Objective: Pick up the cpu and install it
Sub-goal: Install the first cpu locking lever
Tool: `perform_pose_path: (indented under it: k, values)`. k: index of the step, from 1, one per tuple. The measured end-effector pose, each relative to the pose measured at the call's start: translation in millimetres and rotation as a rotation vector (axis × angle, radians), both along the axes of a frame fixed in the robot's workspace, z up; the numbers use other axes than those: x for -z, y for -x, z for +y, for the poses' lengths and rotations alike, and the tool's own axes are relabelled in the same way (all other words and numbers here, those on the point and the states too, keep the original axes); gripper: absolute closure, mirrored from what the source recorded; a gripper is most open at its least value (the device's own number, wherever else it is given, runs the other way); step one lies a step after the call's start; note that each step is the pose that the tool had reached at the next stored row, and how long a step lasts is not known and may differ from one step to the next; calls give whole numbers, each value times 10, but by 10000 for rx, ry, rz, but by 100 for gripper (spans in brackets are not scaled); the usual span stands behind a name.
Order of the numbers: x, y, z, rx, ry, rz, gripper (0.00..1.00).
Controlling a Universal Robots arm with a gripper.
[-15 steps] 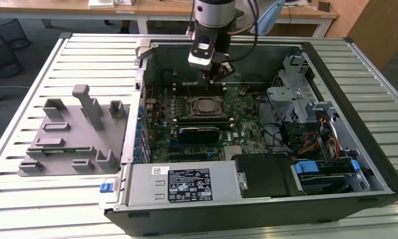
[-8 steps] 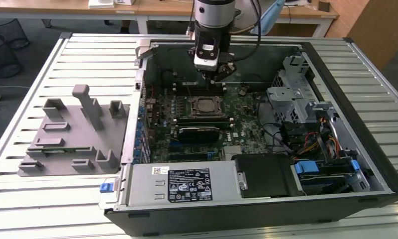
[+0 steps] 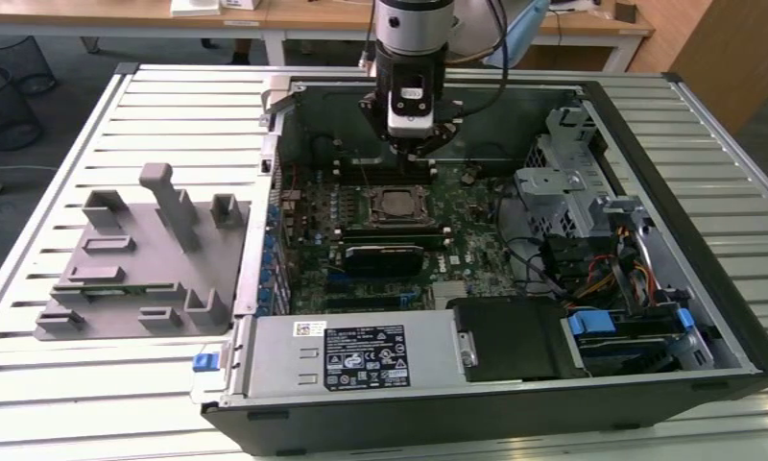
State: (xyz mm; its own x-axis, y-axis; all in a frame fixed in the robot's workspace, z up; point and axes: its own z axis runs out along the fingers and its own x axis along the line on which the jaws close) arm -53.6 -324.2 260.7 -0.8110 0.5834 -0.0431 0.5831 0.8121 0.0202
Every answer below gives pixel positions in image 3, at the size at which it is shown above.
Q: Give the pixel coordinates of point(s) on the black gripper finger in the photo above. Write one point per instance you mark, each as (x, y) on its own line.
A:
(373, 115)
(450, 122)

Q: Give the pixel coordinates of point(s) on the silver CPU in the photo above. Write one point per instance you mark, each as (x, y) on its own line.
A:
(400, 204)

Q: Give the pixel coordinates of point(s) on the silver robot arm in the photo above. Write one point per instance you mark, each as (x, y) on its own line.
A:
(416, 29)

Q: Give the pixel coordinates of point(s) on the CPU socket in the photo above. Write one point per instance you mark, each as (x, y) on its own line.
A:
(400, 223)

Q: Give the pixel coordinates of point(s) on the round coin battery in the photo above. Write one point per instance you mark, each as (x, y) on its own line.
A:
(467, 177)

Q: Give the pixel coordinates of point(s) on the silver disk bay cage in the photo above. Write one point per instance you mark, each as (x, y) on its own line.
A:
(544, 182)

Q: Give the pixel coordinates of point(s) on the green motherboard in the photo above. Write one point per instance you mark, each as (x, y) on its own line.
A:
(480, 240)

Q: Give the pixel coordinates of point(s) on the white box with print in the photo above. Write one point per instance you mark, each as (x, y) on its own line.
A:
(240, 4)

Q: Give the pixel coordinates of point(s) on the black graphics card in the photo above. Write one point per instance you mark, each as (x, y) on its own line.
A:
(384, 261)

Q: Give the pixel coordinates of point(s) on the small silver heatsink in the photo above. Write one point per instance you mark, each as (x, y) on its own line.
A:
(450, 290)

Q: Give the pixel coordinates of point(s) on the small brown box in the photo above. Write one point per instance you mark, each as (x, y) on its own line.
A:
(626, 12)

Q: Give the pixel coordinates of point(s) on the plain white box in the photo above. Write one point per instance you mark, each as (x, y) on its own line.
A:
(195, 7)

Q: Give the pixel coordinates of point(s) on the black plastic shroud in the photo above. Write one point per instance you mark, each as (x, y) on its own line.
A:
(512, 336)

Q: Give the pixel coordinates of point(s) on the wooden cabinet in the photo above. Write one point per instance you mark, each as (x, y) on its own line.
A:
(730, 57)

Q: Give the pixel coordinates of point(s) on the blue disk carrier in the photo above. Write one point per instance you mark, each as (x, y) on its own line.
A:
(588, 324)

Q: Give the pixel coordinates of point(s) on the grey parts rack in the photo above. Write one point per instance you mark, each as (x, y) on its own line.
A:
(147, 269)

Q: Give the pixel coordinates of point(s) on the silver power supply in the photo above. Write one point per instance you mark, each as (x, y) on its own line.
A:
(275, 355)

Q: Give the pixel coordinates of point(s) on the green RAM stick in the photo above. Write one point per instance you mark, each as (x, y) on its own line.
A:
(128, 289)

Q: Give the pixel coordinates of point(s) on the blue plastic clip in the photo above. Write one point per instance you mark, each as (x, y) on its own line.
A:
(682, 321)

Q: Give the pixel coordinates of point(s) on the black disk drive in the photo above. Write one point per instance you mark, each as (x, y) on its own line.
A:
(620, 357)

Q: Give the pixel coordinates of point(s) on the black mesh bin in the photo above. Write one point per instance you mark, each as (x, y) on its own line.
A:
(7, 110)
(19, 57)

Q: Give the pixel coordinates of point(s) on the blue case latch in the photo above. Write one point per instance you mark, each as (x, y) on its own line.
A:
(205, 362)

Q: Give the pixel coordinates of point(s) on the silver disk bay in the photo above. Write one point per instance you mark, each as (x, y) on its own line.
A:
(698, 350)

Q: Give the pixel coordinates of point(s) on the black PC case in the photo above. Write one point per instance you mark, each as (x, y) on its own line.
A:
(487, 422)

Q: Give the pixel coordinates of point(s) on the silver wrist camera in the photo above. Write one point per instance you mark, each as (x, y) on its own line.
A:
(411, 126)

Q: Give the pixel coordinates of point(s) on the blue bracket clip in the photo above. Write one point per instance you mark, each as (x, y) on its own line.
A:
(264, 294)
(271, 242)
(268, 259)
(265, 277)

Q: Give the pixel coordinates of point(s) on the wooden desk white frame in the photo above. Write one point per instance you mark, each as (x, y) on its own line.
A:
(71, 19)
(615, 26)

